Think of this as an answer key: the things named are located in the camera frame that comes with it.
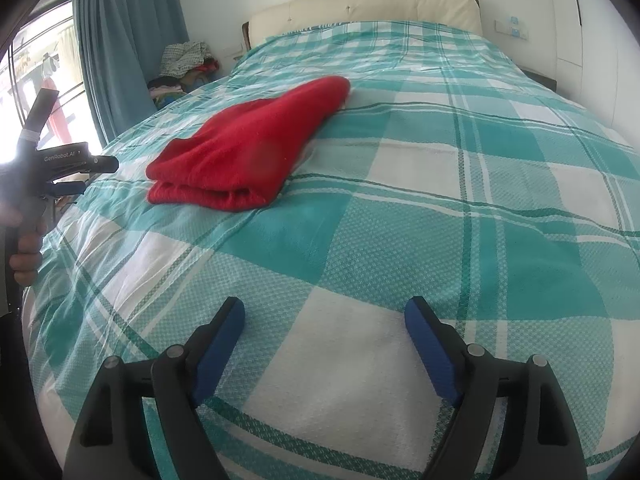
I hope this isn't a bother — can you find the red knit sweater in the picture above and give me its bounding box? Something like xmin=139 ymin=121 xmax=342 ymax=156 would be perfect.
xmin=145 ymin=76 xmax=350 ymax=211

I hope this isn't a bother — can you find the pile of clothes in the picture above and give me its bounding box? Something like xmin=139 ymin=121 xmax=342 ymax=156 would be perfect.
xmin=148 ymin=41 xmax=220 ymax=110

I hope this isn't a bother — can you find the person's left hand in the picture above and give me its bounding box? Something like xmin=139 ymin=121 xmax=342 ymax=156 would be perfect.
xmin=1 ymin=203 xmax=47 ymax=287

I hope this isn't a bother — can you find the blue curtain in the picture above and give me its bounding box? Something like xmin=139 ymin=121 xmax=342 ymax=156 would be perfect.
xmin=72 ymin=0 xmax=189 ymax=145

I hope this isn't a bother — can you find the teal plaid bed cover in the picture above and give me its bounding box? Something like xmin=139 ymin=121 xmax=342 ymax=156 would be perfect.
xmin=23 ymin=22 xmax=639 ymax=479

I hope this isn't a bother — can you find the cream padded headboard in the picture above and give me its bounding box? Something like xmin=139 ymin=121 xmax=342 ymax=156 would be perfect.
xmin=242 ymin=0 xmax=483 ymax=50

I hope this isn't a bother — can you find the dark bedside table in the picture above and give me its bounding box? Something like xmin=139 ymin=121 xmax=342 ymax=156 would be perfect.
xmin=520 ymin=66 xmax=558 ymax=92

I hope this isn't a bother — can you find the white wardrobe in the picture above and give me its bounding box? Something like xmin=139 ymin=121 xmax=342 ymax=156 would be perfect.
xmin=552 ymin=0 xmax=640 ymax=148

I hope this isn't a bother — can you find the white wall socket panel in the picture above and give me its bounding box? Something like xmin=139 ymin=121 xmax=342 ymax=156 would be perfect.
xmin=494 ymin=16 xmax=528 ymax=40

